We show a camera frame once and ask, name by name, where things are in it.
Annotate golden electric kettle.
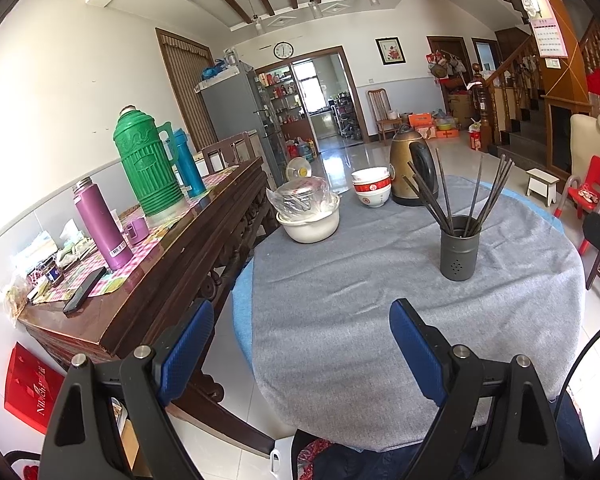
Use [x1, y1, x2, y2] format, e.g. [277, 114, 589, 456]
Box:
[389, 124, 439, 207]

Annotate green thermos jug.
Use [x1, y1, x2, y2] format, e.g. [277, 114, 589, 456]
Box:
[113, 105, 186, 217]

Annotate crumpled white plastic bag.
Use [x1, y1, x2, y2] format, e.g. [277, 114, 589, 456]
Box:
[60, 219, 98, 261]

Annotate red banded white bowl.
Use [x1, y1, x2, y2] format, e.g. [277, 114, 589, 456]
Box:
[352, 180, 392, 195]

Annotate cream armchair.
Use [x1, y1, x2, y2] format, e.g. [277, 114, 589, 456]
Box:
[570, 112, 600, 181]

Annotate orange gift box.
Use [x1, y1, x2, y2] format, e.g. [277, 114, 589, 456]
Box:
[409, 112, 437, 140]

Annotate light blue table cover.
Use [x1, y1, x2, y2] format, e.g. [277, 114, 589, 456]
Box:
[231, 175, 566, 361]

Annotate brown striped window curtain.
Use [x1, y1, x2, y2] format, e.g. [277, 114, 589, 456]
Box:
[156, 28, 218, 151]

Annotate brown wooden chair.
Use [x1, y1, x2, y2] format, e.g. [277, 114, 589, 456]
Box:
[201, 131, 256, 173]

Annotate clear plastic bag with metalware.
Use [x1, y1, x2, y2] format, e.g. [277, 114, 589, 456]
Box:
[266, 177, 340, 222]

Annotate hanging hats and bags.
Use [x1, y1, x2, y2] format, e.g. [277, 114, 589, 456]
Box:
[427, 50, 466, 81]

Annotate cardboard box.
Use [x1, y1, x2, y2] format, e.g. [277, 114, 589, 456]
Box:
[447, 95, 476, 128]

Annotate grey refrigerator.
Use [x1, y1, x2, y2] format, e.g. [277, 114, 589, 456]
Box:
[200, 62, 287, 171]

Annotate metal kitchen rack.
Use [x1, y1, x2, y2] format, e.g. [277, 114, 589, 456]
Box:
[330, 92, 361, 138]

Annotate white bowl red emblem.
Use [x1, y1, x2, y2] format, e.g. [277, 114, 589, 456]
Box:
[355, 187, 392, 209]

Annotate wooden staircase railing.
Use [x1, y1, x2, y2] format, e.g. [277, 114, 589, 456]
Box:
[472, 35, 548, 153]

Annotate blue thermos flask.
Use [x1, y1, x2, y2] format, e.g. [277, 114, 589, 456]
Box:
[171, 128, 207, 198]

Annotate dark carved wooden sideboard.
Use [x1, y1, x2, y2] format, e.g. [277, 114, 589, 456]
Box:
[17, 156, 281, 458]

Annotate kitchen shelf with jars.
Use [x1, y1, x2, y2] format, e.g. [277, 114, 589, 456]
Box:
[257, 70, 306, 126]

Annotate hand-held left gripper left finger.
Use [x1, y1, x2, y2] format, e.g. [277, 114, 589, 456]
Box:
[40, 298, 216, 480]

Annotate pink checkered table runner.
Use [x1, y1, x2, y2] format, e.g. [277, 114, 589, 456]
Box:
[30, 165, 241, 306]

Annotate small white stool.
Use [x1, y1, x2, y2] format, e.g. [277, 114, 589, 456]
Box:
[525, 168, 561, 207]

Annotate black smartphone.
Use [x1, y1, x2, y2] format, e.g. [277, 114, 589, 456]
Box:
[62, 266, 108, 315]

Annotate purple cup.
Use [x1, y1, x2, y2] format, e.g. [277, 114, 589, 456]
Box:
[124, 217, 150, 247]

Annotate grey tablecloth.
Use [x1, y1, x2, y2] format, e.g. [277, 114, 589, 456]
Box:
[251, 174, 586, 453]

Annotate framed wall picture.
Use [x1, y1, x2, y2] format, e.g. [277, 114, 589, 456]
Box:
[375, 36, 406, 66]

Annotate plain white porcelain bowl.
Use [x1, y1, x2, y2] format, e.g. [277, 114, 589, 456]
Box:
[351, 167, 391, 184]

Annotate dark grey chopstick holder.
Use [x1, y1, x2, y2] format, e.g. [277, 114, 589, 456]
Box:
[440, 215, 482, 281]

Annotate black cable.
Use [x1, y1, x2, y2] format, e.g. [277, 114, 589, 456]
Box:
[552, 310, 600, 406]

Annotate red plastic child chair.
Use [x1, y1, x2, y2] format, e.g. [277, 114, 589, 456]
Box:
[555, 156, 600, 253]

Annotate person's dark trousers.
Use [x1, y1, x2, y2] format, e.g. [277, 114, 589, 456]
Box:
[292, 400, 593, 480]

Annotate red shopping bag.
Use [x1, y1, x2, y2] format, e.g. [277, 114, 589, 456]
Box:
[4, 342, 67, 435]

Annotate printed plastic packet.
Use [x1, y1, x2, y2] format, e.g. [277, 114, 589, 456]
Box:
[11, 230, 60, 271]

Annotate wall calendar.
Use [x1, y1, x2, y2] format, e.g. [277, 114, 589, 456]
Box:
[517, 0, 570, 58]

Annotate purple thermos flask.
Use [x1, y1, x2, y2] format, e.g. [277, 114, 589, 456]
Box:
[73, 177, 134, 271]

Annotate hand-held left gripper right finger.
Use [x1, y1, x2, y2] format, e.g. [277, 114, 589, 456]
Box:
[389, 298, 566, 480]

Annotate tall wooden chair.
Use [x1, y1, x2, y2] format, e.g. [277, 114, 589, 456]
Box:
[367, 88, 402, 146]

